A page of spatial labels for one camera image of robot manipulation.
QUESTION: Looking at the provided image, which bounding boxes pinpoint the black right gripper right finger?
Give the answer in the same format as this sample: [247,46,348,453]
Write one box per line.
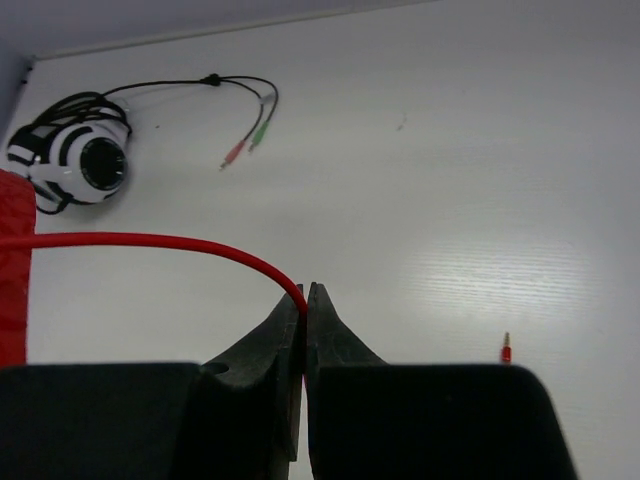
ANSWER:
[306,283,577,479]

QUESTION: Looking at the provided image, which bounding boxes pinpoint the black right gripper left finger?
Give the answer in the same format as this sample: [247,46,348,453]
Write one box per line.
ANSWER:
[1,296,303,479]

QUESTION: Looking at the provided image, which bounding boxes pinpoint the red headphone cable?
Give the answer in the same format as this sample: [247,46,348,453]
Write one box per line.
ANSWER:
[0,231,514,366]

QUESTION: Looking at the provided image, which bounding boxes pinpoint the red black headphones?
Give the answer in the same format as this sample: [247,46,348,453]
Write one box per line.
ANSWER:
[1,170,36,368]

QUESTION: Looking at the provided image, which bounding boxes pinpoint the white black headphones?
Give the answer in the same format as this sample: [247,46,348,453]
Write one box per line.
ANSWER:
[7,92,132,215]

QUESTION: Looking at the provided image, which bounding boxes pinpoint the black cable with coloured plugs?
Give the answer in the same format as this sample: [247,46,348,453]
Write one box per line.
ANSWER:
[99,73,280,172]

